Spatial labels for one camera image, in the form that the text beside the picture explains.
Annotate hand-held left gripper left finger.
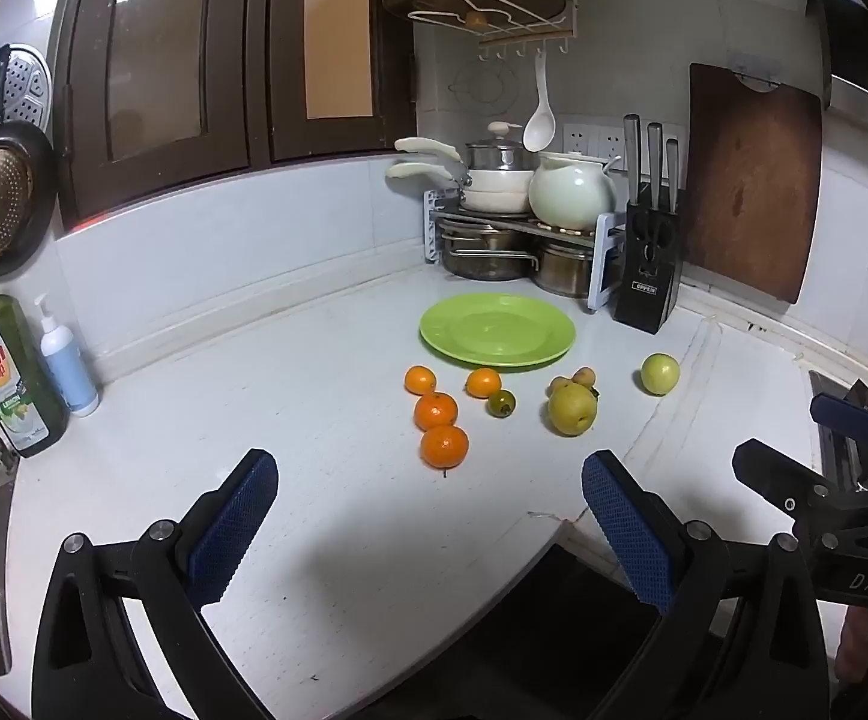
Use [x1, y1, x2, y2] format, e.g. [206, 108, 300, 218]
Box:
[31, 448, 280, 720]

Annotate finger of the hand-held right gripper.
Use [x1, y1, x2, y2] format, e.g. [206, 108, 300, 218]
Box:
[809, 390, 868, 482]
[731, 439, 844, 541]

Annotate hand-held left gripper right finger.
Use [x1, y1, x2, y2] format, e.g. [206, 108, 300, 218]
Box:
[581, 450, 831, 720]

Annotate yellow pear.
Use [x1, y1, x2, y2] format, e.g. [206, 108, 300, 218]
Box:
[548, 381, 595, 437]

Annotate green plate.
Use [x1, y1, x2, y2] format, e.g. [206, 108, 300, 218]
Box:
[419, 295, 577, 368]

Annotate person's right hand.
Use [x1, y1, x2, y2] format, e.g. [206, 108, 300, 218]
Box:
[834, 604, 868, 685]

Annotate green apple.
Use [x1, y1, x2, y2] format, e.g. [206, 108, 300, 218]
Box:
[641, 353, 680, 396]

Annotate white pump bottle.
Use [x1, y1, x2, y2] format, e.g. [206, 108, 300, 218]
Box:
[32, 294, 101, 417]

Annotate black knife block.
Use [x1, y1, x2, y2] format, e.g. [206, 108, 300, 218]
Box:
[612, 199, 683, 335]

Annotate green dish soap bottle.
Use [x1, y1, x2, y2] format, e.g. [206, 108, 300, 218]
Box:
[0, 251, 69, 458]

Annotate brown wooden cutting board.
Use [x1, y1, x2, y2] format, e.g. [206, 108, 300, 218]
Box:
[680, 62, 824, 305]

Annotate grey pot rack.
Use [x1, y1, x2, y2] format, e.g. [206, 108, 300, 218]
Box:
[424, 190, 628, 314]

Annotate steel pot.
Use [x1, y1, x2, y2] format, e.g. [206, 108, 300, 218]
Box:
[441, 225, 538, 280]
[533, 238, 615, 298]

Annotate white ceramic pot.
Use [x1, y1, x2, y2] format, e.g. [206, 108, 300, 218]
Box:
[528, 152, 622, 230]

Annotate white saucepan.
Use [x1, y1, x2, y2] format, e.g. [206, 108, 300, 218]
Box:
[387, 161, 534, 213]

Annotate black frying pan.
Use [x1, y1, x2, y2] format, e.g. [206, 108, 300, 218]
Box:
[0, 120, 60, 278]

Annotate gold mesh strainer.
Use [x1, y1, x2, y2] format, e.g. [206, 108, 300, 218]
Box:
[0, 146, 35, 257]

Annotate steel lidded saucepan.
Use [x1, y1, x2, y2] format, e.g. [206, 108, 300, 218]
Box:
[395, 121, 529, 172]

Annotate white ladle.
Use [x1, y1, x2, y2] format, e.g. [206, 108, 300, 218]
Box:
[522, 52, 557, 153]

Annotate dark brown cabinet door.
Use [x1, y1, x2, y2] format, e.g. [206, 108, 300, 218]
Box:
[246, 0, 417, 164]
[55, 0, 253, 230]

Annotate steel steamer plate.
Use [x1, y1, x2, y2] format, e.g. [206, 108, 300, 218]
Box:
[0, 45, 54, 147]

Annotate steel handled knife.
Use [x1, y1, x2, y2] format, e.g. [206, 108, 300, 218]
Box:
[623, 114, 643, 203]
[663, 138, 681, 211]
[645, 122, 664, 207]

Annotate white wall outlet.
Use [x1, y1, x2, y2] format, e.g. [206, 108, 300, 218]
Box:
[561, 122, 626, 156]

